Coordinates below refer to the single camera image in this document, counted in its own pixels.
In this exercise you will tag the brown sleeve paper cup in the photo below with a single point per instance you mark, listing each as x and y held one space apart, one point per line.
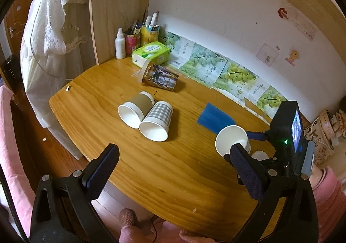
135 110

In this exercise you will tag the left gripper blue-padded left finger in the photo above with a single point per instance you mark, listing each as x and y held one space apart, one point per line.
98 171

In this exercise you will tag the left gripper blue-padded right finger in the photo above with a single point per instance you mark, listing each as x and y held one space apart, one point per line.
249 171

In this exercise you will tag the green grape leaflet strip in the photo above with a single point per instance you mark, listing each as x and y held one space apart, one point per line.
218 72

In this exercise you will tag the white lace cloth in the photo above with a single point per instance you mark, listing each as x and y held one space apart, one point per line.
56 47

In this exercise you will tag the blue plastic cup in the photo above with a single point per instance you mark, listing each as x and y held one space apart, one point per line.
214 119

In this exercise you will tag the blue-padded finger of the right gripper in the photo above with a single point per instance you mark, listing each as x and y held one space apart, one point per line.
259 136

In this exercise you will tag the yellow container with tubes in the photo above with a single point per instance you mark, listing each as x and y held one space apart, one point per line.
150 30

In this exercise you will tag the red pen holder can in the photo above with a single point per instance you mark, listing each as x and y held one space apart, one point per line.
132 42

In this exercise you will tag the white panda paper cup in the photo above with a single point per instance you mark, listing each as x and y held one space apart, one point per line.
229 136

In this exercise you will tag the white spray bottle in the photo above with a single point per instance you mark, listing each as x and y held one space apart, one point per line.
120 45

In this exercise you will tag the plain white plastic cup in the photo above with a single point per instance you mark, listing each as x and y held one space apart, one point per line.
259 155

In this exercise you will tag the pink sleeve forearm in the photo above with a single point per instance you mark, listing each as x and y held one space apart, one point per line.
330 203

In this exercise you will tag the grey checked paper cup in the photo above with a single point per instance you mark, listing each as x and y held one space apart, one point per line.
155 126

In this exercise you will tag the green tissue box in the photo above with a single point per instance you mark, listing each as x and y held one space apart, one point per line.
155 51

